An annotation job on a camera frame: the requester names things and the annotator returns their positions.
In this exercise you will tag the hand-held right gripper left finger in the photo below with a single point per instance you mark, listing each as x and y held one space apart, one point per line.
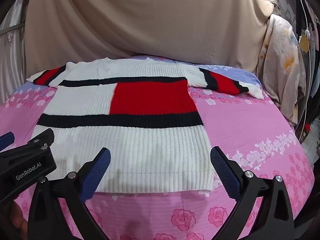
98 172

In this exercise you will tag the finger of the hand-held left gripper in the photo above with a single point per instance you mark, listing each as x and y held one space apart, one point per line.
6 140
37 143

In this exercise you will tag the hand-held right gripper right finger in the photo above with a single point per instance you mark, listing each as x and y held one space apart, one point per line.
225 172

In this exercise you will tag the white red black knit sweater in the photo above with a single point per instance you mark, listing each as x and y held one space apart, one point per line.
140 142

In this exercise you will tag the dark hanging clothes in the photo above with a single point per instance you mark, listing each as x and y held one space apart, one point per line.
315 55

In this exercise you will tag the person's left hand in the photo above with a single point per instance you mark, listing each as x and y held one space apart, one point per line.
18 222

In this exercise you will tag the pink floral bedsheet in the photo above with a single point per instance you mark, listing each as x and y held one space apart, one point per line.
250 135

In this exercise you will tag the silver grey curtain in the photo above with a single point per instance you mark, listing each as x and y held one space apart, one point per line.
12 62

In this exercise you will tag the cream floral hanging blanket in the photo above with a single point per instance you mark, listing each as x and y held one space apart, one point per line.
280 67

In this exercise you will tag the yellow paper tag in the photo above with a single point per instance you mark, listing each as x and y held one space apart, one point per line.
304 43

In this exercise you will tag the beige curtain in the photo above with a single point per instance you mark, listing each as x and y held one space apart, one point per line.
150 17

